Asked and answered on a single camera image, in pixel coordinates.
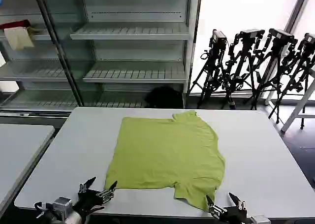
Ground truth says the grey shelf unit with cloths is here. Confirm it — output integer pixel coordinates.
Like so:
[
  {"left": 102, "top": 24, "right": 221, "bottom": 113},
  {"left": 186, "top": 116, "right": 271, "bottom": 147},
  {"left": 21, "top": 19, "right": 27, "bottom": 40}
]
[{"left": 0, "top": 0, "right": 83, "bottom": 117}]

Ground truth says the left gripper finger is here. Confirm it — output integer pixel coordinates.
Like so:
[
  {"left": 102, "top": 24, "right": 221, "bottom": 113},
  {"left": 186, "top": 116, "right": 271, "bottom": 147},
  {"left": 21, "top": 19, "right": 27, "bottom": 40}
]
[
  {"left": 96, "top": 180, "right": 118, "bottom": 203},
  {"left": 78, "top": 176, "right": 97, "bottom": 194}
]

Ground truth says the green t-shirt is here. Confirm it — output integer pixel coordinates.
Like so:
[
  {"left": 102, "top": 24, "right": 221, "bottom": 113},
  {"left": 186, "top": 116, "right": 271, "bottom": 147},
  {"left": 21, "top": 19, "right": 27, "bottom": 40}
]
[{"left": 103, "top": 110, "right": 226, "bottom": 213}]

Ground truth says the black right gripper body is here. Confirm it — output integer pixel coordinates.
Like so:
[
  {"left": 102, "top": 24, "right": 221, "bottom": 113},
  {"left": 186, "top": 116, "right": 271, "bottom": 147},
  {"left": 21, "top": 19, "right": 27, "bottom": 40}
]
[{"left": 216, "top": 206, "right": 252, "bottom": 224}]

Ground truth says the black bag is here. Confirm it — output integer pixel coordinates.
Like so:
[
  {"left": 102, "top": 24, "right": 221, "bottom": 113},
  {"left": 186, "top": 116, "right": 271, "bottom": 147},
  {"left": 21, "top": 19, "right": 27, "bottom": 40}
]
[{"left": 144, "top": 86, "right": 184, "bottom": 109}]

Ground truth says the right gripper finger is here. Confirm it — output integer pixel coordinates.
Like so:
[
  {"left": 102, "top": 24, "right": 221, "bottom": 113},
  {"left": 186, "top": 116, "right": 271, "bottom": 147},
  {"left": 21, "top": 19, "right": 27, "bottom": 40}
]
[
  {"left": 205, "top": 194, "right": 228, "bottom": 217},
  {"left": 228, "top": 192, "right": 247, "bottom": 212}
]

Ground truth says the white table frame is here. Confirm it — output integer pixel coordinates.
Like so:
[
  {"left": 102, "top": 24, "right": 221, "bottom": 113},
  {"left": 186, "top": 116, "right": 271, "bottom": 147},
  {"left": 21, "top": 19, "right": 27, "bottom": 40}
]
[{"left": 264, "top": 67, "right": 315, "bottom": 132}]

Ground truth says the empty grey metal shelf unit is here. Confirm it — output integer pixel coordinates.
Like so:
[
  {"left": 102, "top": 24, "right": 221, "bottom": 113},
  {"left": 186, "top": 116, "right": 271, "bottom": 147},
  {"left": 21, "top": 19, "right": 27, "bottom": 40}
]
[{"left": 40, "top": 0, "right": 203, "bottom": 109}]

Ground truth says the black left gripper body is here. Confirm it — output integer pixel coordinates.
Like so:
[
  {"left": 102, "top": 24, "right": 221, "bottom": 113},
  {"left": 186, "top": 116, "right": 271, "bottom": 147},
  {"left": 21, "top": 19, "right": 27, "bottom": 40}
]
[{"left": 72, "top": 189, "right": 106, "bottom": 215}]

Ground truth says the grey side table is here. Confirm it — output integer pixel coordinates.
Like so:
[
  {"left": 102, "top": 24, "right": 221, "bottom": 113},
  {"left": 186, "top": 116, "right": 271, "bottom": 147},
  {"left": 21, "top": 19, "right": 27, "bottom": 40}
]
[{"left": 0, "top": 123, "right": 56, "bottom": 211}]

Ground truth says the black tripod with camera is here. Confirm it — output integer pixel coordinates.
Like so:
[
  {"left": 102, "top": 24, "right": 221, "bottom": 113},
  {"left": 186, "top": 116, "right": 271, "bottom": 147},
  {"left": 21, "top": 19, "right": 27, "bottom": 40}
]
[
  {"left": 267, "top": 32, "right": 315, "bottom": 130},
  {"left": 243, "top": 28, "right": 299, "bottom": 124},
  {"left": 221, "top": 29, "right": 267, "bottom": 111},
  {"left": 196, "top": 29, "right": 237, "bottom": 110}
]

